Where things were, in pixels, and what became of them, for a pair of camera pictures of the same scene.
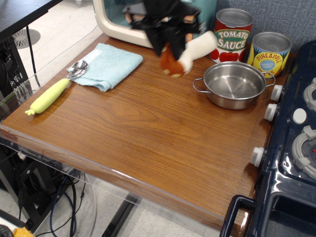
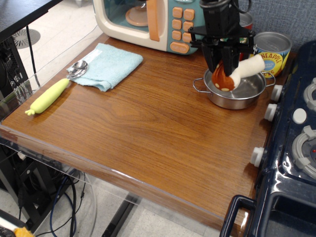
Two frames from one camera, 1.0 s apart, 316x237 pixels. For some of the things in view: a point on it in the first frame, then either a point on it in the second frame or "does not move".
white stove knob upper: x=276 y=92 does not move
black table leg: x=117 y=224 does not move
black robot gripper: x=166 y=23 → x=222 y=29
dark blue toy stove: x=284 y=201 does not move
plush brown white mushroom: x=195 y=49 → x=251 y=66
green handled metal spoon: x=49 y=94 does not move
